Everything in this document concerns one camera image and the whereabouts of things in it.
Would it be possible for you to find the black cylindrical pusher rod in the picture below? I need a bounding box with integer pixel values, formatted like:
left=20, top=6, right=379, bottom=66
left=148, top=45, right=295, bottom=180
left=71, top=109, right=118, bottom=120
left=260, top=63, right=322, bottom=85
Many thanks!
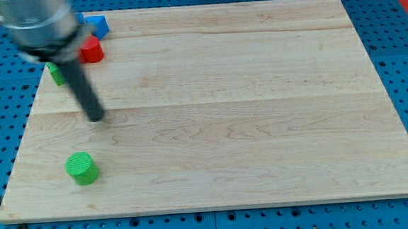
left=57, top=59, right=105, bottom=122

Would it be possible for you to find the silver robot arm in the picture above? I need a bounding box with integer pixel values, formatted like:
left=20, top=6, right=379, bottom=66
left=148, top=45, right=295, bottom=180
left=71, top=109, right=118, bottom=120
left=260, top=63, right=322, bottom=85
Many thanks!
left=0, top=0, right=105, bottom=122

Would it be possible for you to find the green cylinder block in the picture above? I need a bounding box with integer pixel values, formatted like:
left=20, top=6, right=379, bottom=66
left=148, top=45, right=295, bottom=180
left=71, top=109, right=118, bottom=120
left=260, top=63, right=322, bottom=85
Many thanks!
left=65, top=152, right=100, bottom=186

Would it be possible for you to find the red cylinder block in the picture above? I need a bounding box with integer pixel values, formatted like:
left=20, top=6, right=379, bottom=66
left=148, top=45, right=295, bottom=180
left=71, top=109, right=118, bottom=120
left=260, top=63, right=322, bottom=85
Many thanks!
left=79, top=35, right=105, bottom=64

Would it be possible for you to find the wooden board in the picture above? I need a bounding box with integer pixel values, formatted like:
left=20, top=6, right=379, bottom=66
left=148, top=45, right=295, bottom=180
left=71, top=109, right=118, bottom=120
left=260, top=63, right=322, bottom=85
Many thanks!
left=0, top=0, right=408, bottom=224

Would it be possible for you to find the blue triangular block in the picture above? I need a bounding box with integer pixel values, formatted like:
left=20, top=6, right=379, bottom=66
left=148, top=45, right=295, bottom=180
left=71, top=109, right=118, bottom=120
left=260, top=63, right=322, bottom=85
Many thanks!
left=76, top=13, right=111, bottom=40

